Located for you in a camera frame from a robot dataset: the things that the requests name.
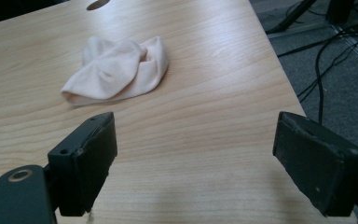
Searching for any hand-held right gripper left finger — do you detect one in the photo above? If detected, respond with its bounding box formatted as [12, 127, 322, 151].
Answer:
[48, 111, 118, 217]

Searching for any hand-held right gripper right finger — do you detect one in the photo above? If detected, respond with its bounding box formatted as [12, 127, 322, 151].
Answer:
[272, 111, 358, 217]

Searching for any pale pink sock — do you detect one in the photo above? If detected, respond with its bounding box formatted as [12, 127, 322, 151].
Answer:
[60, 35, 170, 106]

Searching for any black metal stand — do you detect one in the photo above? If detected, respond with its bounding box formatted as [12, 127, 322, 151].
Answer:
[265, 0, 318, 35]

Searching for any black floor cable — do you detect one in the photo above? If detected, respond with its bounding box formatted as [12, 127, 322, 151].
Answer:
[314, 32, 358, 125]
[276, 25, 358, 59]

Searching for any black table cable grommet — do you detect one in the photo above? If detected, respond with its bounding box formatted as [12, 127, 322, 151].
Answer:
[86, 0, 111, 11]

